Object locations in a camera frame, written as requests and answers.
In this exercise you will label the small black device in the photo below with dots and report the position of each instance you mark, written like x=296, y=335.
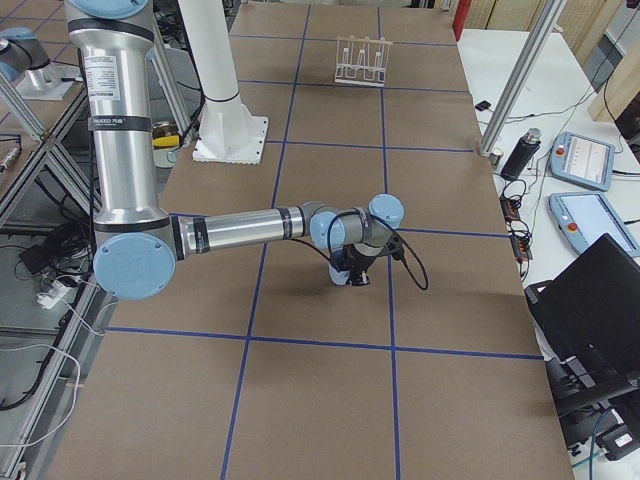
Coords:
x=483, y=106

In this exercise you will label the aluminium frame post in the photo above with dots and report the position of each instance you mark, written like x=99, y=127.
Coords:
x=525, y=62

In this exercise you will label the black thermos bottle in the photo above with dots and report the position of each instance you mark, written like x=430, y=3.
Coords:
x=522, y=153

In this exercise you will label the black laptop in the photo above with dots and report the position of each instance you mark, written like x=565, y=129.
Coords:
x=590, y=311

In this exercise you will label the enamel pot with lid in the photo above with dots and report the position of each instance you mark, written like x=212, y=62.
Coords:
x=166, y=144

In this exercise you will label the lower teach pendant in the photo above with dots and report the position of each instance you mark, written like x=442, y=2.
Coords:
x=583, y=217

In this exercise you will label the upper teach pendant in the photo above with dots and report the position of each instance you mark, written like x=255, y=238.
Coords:
x=582, y=161

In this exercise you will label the white wire cup holder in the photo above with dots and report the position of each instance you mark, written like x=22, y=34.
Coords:
x=362, y=61

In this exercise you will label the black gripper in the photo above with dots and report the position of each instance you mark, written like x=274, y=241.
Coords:
x=358, y=266

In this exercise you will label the teach pendant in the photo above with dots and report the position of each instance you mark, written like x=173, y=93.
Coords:
x=582, y=161
x=583, y=217

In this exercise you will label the small metal tin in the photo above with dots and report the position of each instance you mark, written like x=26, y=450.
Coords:
x=495, y=156

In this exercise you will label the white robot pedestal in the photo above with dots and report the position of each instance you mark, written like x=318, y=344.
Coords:
x=228, y=132

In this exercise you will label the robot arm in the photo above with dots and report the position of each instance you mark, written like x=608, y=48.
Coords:
x=26, y=64
x=139, y=243

